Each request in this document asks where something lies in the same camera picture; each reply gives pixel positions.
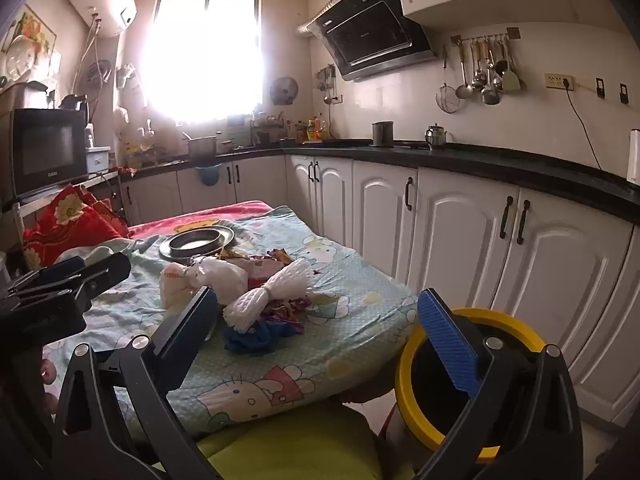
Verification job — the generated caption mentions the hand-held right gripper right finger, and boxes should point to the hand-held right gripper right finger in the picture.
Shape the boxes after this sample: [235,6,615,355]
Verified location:
[415,287,585,480]

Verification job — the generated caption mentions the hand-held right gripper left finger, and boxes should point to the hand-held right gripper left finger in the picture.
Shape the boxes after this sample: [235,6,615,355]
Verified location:
[54,285,221,480]

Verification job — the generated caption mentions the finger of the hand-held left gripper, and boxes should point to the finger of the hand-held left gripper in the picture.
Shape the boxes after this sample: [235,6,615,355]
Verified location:
[7,255,87,295]
[12,251,132,311]

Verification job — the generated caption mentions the white plastic bag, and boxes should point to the white plastic bag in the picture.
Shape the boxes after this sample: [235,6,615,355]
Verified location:
[159,256,249,308]

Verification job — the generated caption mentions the yellow trash bin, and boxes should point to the yellow trash bin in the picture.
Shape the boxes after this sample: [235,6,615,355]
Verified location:
[394,307,548,465]

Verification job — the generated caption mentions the blue wrapper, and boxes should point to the blue wrapper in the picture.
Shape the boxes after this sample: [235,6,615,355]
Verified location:
[223,320,281,356]

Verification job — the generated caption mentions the red snack packet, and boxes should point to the red snack packet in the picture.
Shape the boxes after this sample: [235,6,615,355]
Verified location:
[235,255,281,286]

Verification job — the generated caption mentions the purple snack wrapper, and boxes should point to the purple snack wrapper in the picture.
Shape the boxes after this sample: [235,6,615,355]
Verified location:
[260,295,311,333]

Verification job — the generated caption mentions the white foam fruit net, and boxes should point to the white foam fruit net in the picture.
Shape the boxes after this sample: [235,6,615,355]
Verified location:
[222,257,323,333]

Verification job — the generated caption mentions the person's left hand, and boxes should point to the person's left hand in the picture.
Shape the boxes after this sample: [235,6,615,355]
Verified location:
[40,357,58,416]

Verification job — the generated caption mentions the red floral cushion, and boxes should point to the red floral cushion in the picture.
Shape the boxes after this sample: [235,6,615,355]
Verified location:
[22,185,133,268]

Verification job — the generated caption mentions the dark metal plate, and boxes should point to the dark metal plate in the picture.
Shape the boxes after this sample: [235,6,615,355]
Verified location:
[159,225,236,262]

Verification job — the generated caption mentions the black microwave oven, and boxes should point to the black microwave oven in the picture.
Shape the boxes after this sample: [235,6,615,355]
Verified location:
[10,107,90,198]

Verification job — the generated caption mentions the cartoon printed blanket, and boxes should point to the cartoon printed blanket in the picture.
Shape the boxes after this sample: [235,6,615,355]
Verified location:
[42,205,418,436]

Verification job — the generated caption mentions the white base cabinets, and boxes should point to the white base cabinets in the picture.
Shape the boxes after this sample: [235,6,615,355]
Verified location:
[120,154,640,428]

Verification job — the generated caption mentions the blue hanging basin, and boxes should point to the blue hanging basin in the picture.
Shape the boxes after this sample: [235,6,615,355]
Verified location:
[195,162,223,185]

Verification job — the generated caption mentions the white hanging bag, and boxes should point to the white hanging bag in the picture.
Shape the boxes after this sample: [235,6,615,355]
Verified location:
[112,106,132,137]

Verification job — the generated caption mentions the metal cooking pot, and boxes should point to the metal cooking pot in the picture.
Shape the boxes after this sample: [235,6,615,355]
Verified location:
[182,132,221,161]

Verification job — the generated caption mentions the yellow-green cushion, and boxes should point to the yellow-green cushion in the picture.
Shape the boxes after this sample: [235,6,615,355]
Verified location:
[195,402,416,480]

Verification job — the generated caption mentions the black kitchen countertop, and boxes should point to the black kitchen countertop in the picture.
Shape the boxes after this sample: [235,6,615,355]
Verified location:
[117,139,640,226]

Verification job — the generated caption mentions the dish rack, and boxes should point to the dish rack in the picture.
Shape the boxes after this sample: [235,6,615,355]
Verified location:
[250,112,286,146]

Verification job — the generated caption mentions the metal kettle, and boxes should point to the metal kettle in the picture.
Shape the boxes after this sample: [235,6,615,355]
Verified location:
[425,123,448,151]

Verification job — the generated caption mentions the dark metal canister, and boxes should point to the dark metal canister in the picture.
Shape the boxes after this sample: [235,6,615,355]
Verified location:
[371,121,396,148]

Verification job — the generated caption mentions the yellow oil bottles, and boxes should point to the yellow oil bottles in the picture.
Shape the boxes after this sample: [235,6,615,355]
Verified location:
[306,116,331,142]

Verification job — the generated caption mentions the kitchen window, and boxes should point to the kitchen window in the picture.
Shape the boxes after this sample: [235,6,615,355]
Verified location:
[142,0,263,123]

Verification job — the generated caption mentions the row of hanging kitchen utensils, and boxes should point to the row of hanging kitchen utensils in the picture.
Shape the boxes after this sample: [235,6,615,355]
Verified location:
[450,27,527,107]

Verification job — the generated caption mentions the white cylindrical container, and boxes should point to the white cylindrical container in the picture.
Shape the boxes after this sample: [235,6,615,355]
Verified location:
[626,129,640,184]

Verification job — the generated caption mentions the small hanging utensil rack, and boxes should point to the small hanging utensil rack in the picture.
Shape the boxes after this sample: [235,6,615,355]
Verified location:
[315,64,343,106]

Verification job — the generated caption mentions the black range hood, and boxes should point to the black range hood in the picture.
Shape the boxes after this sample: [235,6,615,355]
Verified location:
[306,0,440,82]

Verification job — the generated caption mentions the wall picture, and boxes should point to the wall picture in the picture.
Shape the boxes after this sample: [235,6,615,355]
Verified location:
[2,5,58,86]

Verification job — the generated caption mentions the wire strainer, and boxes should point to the wire strainer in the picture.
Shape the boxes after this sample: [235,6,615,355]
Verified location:
[436,47,462,113]

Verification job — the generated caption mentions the small wall fan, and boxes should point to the small wall fan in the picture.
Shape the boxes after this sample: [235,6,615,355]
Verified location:
[270,76,299,107]

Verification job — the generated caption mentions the black power cable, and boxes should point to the black power cable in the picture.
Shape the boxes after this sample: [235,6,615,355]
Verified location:
[564,80,603,171]

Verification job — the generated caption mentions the wall power socket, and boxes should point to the wall power socket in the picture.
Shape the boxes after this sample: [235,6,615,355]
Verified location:
[544,72,575,92]

